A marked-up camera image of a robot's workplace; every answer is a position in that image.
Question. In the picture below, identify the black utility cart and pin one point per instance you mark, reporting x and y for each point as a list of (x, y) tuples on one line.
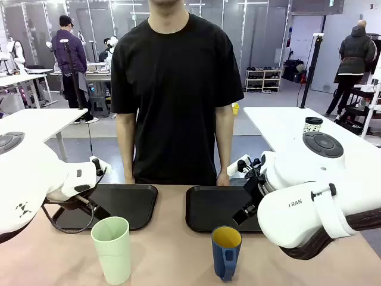
[(357, 110)]

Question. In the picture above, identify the person torso black t-shirt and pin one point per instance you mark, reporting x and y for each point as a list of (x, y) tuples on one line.
[(175, 98)]

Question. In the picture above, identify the person in black puffer jacket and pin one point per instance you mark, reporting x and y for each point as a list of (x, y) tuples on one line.
[(354, 53)]

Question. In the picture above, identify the black camera stand pole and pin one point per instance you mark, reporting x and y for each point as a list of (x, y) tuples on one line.
[(311, 68)]

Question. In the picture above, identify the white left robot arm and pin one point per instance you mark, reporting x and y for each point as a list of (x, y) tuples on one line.
[(29, 178)]

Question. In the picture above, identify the light green plastic tumbler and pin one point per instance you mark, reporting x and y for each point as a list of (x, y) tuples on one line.
[(111, 253)]

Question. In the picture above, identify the person's left forearm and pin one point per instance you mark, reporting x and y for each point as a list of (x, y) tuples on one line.
[(224, 149)]

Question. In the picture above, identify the black tripod stand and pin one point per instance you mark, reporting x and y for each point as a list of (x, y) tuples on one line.
[(73, 74)]

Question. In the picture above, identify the grey background workbench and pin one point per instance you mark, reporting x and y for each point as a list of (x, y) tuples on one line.
[(98, 77)]

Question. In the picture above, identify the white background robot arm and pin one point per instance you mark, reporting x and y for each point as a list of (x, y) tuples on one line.
[(112, 44), (16, 53)]

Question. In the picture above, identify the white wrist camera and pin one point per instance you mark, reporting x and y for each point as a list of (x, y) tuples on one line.
[(104, 167), (235, 167)]

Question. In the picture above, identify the man in purple jacket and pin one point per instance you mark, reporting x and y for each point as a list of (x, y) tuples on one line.
[(68, 56)]

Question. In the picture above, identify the person's left hand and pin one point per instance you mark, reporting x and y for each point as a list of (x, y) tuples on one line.
[(223, 179)]

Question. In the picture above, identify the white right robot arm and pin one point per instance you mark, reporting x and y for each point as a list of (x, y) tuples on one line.
[(297, 214)]

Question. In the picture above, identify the patterned cup black lid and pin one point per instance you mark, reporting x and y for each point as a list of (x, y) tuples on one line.
[(312, 125)]

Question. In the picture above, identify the white background desk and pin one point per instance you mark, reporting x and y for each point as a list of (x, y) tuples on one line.
[(21, 79)]

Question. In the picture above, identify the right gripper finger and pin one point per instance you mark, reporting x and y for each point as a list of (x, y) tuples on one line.
[(239, 217), (250, 209)]

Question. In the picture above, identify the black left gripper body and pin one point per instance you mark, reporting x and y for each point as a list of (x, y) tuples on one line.
[(71, 202)]

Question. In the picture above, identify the white shoe rack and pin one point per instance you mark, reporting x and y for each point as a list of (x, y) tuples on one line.
[(263, 80)]

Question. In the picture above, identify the white side table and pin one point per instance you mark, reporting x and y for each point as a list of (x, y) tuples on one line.
[(35, 119), (276, 122)]

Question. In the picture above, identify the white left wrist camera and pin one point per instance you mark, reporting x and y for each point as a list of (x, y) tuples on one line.
[(104, 167)]

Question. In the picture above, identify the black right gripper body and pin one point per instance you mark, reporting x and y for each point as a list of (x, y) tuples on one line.
[(256, 190)]

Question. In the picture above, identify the person's right forearm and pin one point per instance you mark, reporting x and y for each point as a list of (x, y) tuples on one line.
[(126, 152)]

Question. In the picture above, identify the blue mug yellow inside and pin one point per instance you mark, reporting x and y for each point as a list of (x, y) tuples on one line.
[(223, 256)]

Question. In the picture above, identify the yellow bucket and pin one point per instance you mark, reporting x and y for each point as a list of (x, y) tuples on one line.
[(235, 109)]

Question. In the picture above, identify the grey step stool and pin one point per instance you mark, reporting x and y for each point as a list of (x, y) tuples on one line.
[(99, 105)]

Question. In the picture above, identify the black bags pile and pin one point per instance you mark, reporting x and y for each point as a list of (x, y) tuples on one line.
[(293, 71)]

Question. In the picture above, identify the person's right hand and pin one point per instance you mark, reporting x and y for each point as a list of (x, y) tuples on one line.
[(130, 178)]

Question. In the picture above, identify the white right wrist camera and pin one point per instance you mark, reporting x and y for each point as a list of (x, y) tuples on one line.
[(235, 167)]

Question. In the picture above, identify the black plastic tray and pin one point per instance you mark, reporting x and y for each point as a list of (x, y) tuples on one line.
[(214, 208), (131, 205)]

